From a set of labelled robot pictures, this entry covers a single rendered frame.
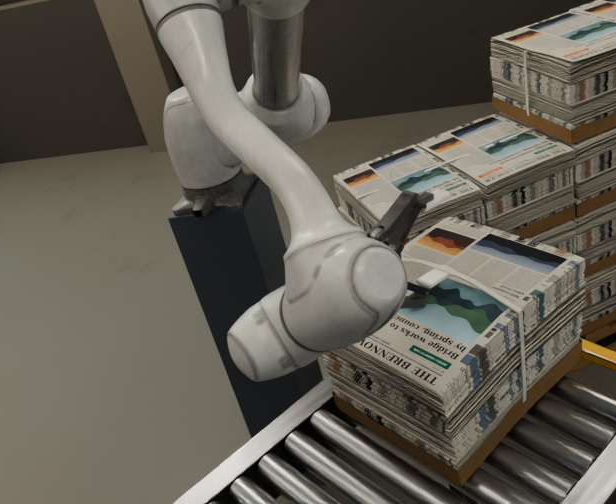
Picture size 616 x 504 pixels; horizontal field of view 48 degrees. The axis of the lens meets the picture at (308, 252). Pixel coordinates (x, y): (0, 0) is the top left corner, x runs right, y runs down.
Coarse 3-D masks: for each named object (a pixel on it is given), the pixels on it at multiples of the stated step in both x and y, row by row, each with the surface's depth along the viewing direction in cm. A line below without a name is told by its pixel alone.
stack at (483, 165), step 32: (480, 128) 210; (512, 128) 205; (384, 160) 206; (416, 160) 201; (448, 160) 197; (480, 160) 193; (512, 160) 189; (544, 160) 185; (576, 160) 189; (608, 160) 194; (352, 192) 194; (384, 192) 190; (416, 192) 186; (480, 192) 181; (512, 192) 186; (544, 192) 191; (576, 192) 196; (352, 224) 204; (416, 224) 179; (480, 224) 186; (512, 224) 191; (576, 224) 200; (608, 224) 204; (608, 288) 217
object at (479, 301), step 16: (416, 272) 120; (448, 288) 114; (464, 288) 113; (496, 288) 111; (464, 304) 109; (480, 304) 108; (496, 304) 108; (528, 304) 106; (512, 320) 105; (528, 320) 108; (512, 336) 106; (528, 336) 110; (512, 352) 108; (528, 352) 111; (512, 368) 109; (528, 368) 114; (512, 384) 111; (528, 384) 115; (512, 400) 113
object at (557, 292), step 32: (448, 224) 131; (416, 256) 124; (448, 256) 122; (480, 256) 120; (512, 256) 118; (544, 256) 116; (576, 256) 115; (512, 288) 110; (544, 288) 109; (576, 288) 115; (544, 320) 112; (576, 320) 121; (544, 352) 116
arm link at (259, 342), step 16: (256, 304) 91; (272, 304) 87; (240, 320) 89; (256, 320) 87; (272, 320) 87; (240, 336) 87; (256, 336) 86; (272, 336) 86; (288, 336) 85; (240, 352) 87; (256, 352) 86; (272, 352) 86; (288, 352) 87; (304, 352) 86; (320, 352) 86; (240, 368) 90; (256, 368) 87; (272, 368) 87; (288, 368) 89
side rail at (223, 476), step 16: (320, 384) 136; (304, 400) 133; (320, 400) 132; (288, 416) 130; (304, 416) 129; (336, 416) 135; (272, 432) 128; (288, 432) 127; (304, 432) 130; (240, 448) 126; (256, 448) 125; (272, 448) 125; (224, 464) 124; (240, 464) 123; (256, 464) 123; (208, 480) 121; (224, 480) 121; (256, 480) 124; (192, 496) 119; (208, 496) 118; (224, 496) 120; (272, 496) 129
